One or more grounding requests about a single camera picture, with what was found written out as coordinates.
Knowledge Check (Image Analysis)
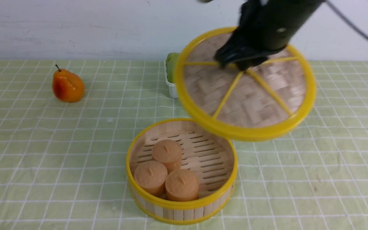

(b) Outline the tan steamed bun right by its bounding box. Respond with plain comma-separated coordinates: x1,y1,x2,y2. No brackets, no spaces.
165,169,200,202

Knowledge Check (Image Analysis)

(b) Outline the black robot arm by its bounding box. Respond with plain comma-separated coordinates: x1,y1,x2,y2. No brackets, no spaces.
214,0,323,71

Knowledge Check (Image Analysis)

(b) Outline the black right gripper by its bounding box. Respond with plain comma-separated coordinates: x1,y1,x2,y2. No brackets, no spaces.
214,0,288,71

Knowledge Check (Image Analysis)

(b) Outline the green checkered tablecloth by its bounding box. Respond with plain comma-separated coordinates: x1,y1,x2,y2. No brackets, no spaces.
0,60,368,230

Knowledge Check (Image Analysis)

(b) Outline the tan steamed bun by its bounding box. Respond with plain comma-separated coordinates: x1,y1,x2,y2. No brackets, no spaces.
152,139,182,174
134,160,168,197
165,169,200,202

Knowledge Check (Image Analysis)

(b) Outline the orange pear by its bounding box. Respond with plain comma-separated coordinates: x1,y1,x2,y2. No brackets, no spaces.
51,64,85,103

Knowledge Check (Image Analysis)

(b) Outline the yellow bamboo steamer lid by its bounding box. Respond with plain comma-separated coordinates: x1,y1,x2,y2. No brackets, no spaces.
174,27,317,142

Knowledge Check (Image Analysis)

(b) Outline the yellow bamboo steamer base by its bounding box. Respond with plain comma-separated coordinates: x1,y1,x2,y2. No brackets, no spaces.
126,118,238,225

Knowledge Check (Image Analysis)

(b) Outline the tan steamed bun back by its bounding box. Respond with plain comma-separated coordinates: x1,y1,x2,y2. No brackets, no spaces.
152,139,182,174

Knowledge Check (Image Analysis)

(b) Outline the black cable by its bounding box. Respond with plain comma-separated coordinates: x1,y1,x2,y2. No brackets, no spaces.
325,0,368,53

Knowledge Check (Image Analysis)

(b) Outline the green apple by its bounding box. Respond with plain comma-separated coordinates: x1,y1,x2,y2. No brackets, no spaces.
165,52,180,84

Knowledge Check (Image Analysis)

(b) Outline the tan steamed bun left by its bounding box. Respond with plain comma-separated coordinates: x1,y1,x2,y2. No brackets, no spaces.
134,160,168,197

